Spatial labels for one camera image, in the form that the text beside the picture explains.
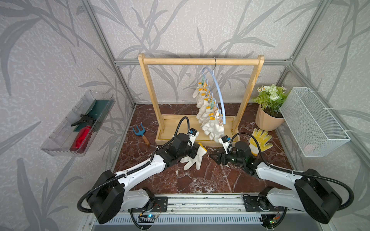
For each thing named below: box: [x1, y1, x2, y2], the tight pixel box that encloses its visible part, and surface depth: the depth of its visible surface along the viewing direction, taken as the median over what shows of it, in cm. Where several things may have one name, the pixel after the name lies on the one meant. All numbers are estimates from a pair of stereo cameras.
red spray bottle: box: [69, 114, 96, 154], surface depth 60 cm
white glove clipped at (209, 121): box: [198, 112, 219, 129], surface depth 77 cm
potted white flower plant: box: [251, 83, 288, 132], surface depth 88 cm
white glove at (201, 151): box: [179, 142, 208, 171], surface depth 85 cm
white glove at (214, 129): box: [201, 119, 225, 143], surface depth 80 cm
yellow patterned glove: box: [249, 128, 273, 157], surface depth 101 cm
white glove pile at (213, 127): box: [201, 119, 225, 137], surface depth 79 cm
